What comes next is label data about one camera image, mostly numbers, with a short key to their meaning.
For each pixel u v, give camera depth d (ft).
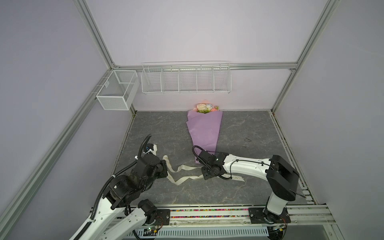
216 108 3.92
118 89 3.26
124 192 1.37
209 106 3.79
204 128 3.46
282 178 1.48
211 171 2.06
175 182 2.72
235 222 2.42
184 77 3.21
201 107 3.77
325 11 2.34
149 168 1.53
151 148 1.95
